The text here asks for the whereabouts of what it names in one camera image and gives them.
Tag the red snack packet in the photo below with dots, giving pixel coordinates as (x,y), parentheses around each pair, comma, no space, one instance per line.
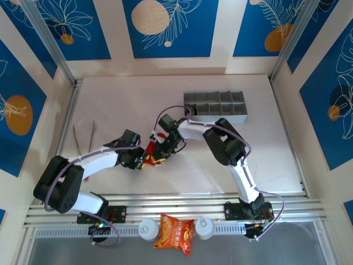
(151,147)

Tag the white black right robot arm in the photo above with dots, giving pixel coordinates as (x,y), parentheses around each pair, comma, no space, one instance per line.
(193,129)

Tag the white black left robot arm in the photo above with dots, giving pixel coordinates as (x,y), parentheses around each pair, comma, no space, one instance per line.
(96,160)

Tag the grey compartment organizer box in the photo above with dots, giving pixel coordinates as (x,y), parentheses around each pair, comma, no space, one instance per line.
(220,110)

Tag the black left controller board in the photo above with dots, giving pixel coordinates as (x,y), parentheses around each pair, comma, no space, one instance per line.
(98,226)

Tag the black controller board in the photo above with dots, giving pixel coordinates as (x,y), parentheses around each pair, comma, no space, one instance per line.
(253,229)
(98,226)

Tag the orange snack bag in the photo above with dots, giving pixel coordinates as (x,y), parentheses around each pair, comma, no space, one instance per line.
(173,234)

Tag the white pull-tab can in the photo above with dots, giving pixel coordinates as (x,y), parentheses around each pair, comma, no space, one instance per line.
(204,227)

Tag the black right controller board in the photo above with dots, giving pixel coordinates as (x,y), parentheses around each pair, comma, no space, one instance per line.
(253,229)

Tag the grey metal panel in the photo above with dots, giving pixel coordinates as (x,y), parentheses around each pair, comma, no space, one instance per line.
(248,254)

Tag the aluminium front rail beam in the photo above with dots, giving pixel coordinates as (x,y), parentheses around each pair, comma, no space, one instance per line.
(176,205)

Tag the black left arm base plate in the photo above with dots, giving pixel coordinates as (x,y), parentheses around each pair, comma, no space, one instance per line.
(118,214)

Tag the aluminium left side rail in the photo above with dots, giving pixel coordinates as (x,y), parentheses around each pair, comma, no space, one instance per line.
(70,110)

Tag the aluminium rail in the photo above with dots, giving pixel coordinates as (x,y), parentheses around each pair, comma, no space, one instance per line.
(288,138)
(70,110)

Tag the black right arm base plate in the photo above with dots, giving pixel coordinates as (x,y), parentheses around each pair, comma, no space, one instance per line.
(231,211)

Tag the aluminium right side rail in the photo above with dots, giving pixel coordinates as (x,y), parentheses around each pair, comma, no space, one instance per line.
(288,138)

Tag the aluminium left corner post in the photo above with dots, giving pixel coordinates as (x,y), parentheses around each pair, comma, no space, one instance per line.
(49,38)

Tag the aluminium corner post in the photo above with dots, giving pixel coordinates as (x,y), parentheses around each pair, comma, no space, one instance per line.
(49,38)
(295,38)

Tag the aluminium right corner post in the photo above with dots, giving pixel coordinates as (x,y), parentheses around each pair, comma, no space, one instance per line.
(295,38)

